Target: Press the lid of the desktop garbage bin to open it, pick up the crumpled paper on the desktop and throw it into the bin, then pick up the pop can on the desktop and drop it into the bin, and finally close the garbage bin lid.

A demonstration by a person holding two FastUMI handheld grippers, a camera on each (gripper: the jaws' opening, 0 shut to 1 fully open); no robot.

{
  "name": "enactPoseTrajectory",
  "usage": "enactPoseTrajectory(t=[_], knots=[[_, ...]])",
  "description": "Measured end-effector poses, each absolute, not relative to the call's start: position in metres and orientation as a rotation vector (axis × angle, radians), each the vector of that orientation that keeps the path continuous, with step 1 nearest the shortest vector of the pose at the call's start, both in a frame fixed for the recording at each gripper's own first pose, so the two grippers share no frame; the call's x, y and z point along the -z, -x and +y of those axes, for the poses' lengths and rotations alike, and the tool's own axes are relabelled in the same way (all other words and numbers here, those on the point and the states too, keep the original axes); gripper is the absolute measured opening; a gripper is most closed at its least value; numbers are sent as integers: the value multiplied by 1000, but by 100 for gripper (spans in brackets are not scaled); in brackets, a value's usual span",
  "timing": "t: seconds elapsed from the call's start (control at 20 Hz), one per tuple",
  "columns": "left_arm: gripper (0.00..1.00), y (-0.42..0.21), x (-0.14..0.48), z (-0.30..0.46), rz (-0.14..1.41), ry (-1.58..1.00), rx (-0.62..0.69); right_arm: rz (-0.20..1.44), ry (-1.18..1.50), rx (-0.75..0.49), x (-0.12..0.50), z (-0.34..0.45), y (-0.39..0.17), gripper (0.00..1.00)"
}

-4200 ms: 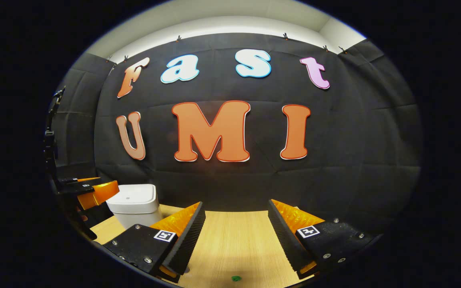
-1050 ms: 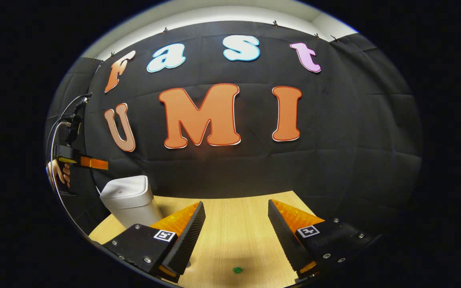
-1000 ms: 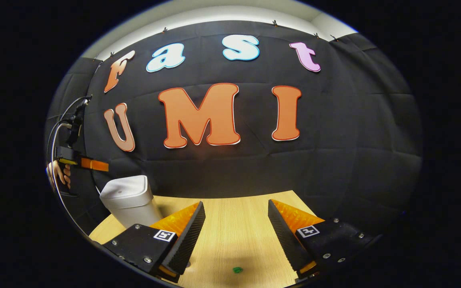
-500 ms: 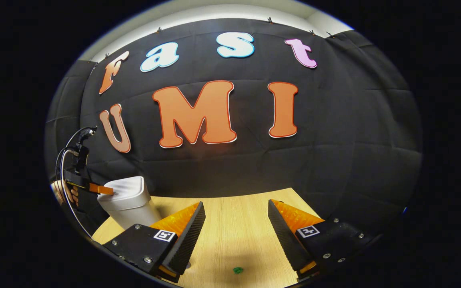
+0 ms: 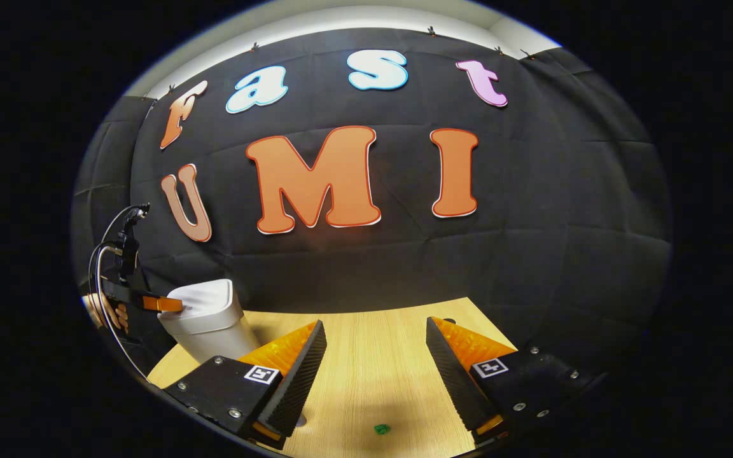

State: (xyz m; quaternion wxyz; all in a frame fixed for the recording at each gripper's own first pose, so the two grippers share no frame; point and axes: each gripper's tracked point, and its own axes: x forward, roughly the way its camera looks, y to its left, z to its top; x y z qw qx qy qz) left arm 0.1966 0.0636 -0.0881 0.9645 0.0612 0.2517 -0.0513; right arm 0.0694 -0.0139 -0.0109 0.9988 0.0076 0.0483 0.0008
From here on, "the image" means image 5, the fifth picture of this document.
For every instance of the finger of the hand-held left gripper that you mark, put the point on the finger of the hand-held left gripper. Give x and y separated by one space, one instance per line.
160 304

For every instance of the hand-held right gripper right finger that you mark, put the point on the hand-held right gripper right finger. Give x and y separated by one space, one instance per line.
452 381

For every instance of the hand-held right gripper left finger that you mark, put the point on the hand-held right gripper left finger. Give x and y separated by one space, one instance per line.
296 381

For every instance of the white desktop garbage bin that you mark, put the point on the white desktop garbage bin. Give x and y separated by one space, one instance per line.
207 318

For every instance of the green paper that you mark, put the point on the green paper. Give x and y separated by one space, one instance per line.
382 430

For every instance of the wooden desktop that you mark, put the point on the wooden desktop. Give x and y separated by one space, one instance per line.
373 362

